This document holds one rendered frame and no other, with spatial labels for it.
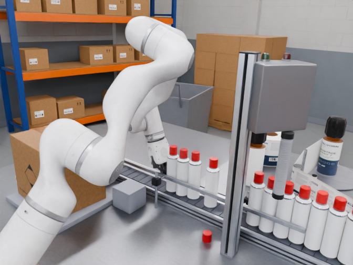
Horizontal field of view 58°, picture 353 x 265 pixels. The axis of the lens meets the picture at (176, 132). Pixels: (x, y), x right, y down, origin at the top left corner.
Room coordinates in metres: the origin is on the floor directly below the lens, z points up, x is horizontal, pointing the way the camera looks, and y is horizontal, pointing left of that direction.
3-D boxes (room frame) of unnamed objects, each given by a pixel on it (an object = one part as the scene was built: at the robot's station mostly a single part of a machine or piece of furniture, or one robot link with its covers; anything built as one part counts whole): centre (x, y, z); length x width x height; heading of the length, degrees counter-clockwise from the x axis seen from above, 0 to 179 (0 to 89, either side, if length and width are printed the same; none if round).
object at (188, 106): (3.71, 0.00, 0.48); 0.89 x 0.63 x 0.96; 156
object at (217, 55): (4.96, -0.93, 0.70); 1.20 x 0.83 x 1.39; 53
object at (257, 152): (1.31, -0.35, 1.03); 0.09 x 0.09 x 0.30
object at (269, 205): (0.96, -0.33, 0.98); 0.05 x 0.05 x 0.20
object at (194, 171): (1.16, -0.08, 0.98); 0.05 x 0.05 x 0.20
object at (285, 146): (0.86, -0.32, 1.18); 0.04 x 0.04 x 0.21
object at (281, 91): (0.90, -0.28, 1.38); 0.17 x 0.10 x 0.19; 109
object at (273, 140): (1.59, -0.50, 0.95); 0.20 x 0.20 x 0.14
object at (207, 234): (0.96, -0.12, 0.85); 0.03 x 0.03 x 0.03
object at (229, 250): (0.89, -0.19, 1.17); 0.04 x 0.04 x 0.67; 54
